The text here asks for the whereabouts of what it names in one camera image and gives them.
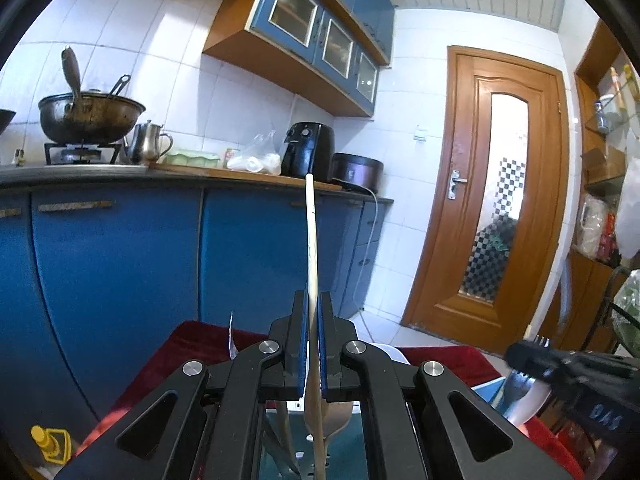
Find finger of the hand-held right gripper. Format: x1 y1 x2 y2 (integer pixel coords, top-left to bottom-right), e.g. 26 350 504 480
505 341 576 386

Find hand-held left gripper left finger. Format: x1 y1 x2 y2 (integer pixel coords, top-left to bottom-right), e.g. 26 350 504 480
52 290 308 480

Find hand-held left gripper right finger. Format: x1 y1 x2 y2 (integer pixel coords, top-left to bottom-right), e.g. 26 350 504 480
319 291 573 480

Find wooden chopstick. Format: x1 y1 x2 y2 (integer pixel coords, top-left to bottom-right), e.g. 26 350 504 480
304 174 328 480

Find light blue utensil box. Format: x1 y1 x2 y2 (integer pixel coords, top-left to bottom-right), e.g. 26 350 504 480
227 312 507 480

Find white plastic spoon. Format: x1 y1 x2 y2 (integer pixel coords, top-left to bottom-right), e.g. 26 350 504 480
502 380 553 426

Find wooden spoon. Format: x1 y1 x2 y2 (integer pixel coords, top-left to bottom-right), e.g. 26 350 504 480
304 400 352 466

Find bag of green vegetables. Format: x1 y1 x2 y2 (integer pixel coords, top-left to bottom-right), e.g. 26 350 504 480
611 269 640 348

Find wooden shelf unit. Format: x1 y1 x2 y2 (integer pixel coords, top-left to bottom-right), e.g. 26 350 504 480
545 15 640 356

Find red floral blanket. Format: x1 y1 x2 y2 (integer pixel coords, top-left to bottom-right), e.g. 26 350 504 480
75 320 586 480

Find packaged food bags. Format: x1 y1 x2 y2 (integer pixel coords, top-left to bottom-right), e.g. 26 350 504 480
575 194 621 263

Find wooden door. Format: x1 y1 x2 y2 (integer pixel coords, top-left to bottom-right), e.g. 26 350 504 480
400 45 571 358

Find dark rice cooker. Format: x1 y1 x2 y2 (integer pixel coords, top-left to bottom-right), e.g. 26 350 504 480
330 152 385 193

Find white plastic bag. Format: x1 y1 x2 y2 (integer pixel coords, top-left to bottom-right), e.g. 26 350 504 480
614 157 640 259

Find clear plastic bag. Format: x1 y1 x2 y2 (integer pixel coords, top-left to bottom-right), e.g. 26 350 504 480
226 131 282 176

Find blue base cabinet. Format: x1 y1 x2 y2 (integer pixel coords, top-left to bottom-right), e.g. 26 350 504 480
0 162 393 441

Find black air fryer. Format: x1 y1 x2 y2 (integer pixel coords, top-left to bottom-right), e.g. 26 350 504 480
281 122 335 183

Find cardboard box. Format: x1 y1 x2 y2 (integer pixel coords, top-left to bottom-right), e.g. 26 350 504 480
581 146 627 185

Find pale green tray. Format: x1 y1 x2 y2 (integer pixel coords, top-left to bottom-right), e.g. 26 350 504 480
164 148 222 167

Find steel kettle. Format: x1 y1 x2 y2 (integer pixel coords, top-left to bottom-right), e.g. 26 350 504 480
122 120 174 165

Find yellow plastic bottle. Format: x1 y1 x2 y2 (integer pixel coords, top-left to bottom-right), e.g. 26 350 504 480
31 425 71 463

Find gas stove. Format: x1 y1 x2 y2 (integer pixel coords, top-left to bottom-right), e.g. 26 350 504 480
44 142 125 166

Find white power cable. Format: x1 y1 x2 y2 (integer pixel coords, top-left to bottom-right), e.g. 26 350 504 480
352 185 381 346

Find metal door handle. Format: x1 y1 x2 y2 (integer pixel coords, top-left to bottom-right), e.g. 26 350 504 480
447 170 468 201

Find dark metal spatula handle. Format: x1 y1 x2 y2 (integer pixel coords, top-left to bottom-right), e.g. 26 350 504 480
102 74 132 98

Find blue wall cabinet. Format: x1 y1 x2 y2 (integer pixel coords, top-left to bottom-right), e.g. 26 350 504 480
202 0 396 118

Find ladle with wooden handle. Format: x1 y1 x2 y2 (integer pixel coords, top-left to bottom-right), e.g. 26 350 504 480
61 46 83 103

